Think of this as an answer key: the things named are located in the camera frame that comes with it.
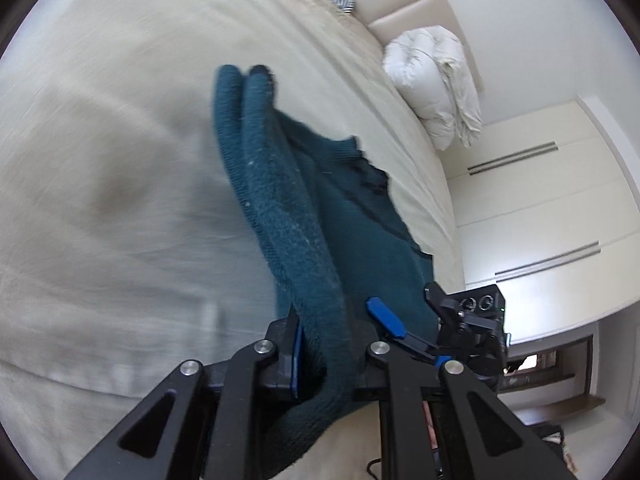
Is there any white wardrobe with black handles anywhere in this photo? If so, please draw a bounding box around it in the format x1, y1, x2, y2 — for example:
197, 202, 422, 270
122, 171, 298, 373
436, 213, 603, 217
442, 102, 639, 344

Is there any beige bed sheet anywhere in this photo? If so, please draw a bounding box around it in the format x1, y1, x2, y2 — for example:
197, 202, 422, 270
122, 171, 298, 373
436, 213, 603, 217
1, 0, 464, 479

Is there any folded white duvet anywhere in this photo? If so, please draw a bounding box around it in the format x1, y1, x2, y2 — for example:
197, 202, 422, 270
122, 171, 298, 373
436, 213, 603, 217
382, 26, 483, 151

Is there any dark wooden shelf niche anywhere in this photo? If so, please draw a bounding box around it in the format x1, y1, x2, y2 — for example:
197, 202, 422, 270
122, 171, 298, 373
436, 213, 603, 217
499, 335, 605, 426

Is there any dark teal knit sweater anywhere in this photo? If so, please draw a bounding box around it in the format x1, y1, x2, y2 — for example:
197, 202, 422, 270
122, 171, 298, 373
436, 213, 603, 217
213, 65, 438, 478

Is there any black camera box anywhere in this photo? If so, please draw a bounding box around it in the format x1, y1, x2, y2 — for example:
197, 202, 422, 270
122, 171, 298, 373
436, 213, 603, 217
451, 284, 506, 336

